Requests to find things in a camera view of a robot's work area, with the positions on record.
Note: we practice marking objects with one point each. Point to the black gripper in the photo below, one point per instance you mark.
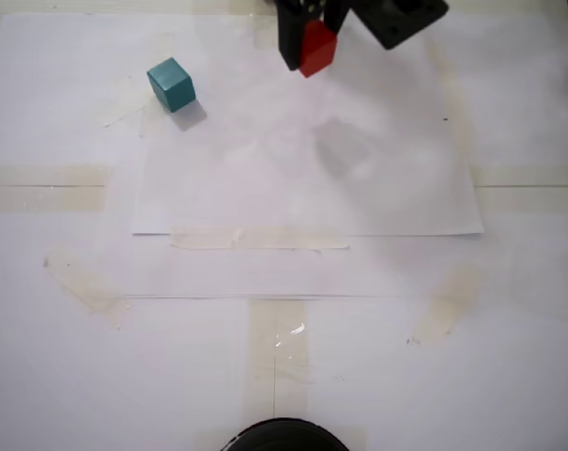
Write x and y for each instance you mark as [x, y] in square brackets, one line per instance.
[290, 35]

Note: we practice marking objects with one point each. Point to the red cube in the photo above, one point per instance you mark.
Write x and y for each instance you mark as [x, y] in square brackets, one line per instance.
[318, 49]

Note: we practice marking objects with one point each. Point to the blue-green cube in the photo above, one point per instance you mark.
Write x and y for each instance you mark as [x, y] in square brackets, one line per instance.
[171, 84]

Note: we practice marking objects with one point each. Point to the white paper sheet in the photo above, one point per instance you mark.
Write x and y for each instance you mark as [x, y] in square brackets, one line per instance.
[311, 188]

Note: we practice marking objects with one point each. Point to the large white paper underlay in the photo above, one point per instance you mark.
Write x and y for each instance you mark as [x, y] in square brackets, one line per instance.
[53, 94]

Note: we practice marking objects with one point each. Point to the black round stand base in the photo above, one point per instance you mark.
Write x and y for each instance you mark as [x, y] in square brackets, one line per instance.
[286, 437]

